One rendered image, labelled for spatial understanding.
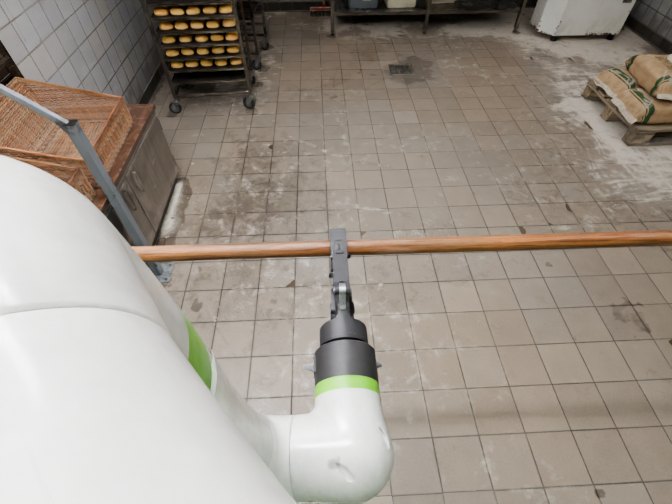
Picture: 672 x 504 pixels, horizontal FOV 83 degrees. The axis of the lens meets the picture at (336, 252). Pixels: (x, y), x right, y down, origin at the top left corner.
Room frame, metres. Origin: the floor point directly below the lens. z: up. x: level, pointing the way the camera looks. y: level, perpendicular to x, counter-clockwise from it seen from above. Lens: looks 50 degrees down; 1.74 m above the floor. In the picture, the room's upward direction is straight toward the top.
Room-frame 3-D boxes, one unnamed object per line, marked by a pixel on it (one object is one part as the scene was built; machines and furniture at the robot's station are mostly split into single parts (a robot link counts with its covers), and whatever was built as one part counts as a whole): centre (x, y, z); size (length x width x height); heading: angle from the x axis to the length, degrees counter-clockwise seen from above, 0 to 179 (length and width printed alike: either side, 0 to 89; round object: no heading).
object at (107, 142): (1.61, 1.34, 0.72); 0.56 x 0.49 x 0.28; 4
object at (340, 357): (0.23, -0.01, 1.20); 0.12 x 0.06 x 0.09; 92
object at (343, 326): (0.30, -0.01, 1.19); 0.09 x 0.07 x 0.08; 2
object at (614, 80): (3.11, -2.54, 0.22); 0.62 x 0.36 x 0.15; 98
